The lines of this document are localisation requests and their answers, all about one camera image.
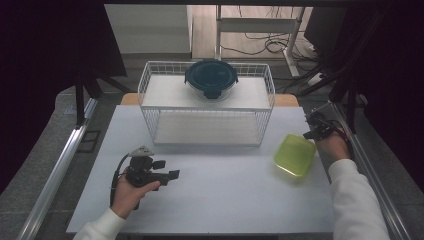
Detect black curtain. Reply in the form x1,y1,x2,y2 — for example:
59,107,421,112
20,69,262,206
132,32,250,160
303,4,424,184
0,0,128,196

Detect black stand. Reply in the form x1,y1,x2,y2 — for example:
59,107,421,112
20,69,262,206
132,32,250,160
296,9,388,135
74,69,133,130

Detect wooden board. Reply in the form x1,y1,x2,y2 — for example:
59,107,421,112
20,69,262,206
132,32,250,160
119,92,300,108

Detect black floor bracket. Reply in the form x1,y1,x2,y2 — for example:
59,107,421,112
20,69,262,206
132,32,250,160
76,129,102,154

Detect white wire rack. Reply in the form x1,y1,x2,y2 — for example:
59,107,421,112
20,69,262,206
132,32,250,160
137,60,277,147

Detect green rectangular container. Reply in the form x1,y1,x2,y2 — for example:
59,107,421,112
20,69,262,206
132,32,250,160
273,133,318,178

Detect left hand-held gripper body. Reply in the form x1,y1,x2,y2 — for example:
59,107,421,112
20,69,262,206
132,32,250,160
125,145,169,188

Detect aluminium rail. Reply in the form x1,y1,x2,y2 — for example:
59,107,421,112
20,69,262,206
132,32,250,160
328,101,412,240
16,98,99,240

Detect person's right hand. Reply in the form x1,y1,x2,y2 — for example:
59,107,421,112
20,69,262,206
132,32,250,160
314,128,354,162

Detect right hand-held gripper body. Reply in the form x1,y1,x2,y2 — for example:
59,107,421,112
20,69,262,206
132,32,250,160
304,105,335,141

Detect black floor cables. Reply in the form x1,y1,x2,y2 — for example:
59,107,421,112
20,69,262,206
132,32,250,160
219,5,331,94

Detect round container with dark lid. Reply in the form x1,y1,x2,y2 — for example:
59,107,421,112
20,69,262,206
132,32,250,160
184,58,240,103

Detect person's left hand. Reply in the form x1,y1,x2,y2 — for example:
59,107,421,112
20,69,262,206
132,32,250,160
109,166,162,220

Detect white desk frame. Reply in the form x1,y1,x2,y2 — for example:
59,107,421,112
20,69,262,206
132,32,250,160
213,4,307,78

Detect white cabinet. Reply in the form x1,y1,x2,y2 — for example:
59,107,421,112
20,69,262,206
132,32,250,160
103,4,194,55

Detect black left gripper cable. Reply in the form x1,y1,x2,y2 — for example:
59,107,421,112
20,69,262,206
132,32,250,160
109,152,132,208

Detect white power strip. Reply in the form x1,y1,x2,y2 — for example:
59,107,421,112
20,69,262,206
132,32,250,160
307,72,324,87

